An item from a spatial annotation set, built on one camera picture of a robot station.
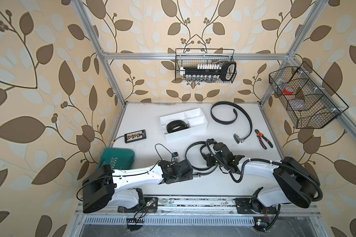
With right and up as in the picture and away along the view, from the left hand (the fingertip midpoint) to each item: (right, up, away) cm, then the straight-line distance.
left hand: (185, 175), depth 80 cm
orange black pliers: (+51, +19, +20) cm, 58 cm away
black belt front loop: (-6, +26, +14) cm, 31 cm away
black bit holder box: (-34, +19, +20) cm, 44 cm away
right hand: (+12, +7, +10) cm, 17 cm away
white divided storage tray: (+8, +31, +25) cm, 40 cm away
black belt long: (+7, -1, +3) cm, 8 cm away
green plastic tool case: (-39, +7, +7) cm, 40 cm away
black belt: (+35, +16, +16) cm, 42 cm away
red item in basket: (+57, +46, +2) cm, 73 cm away
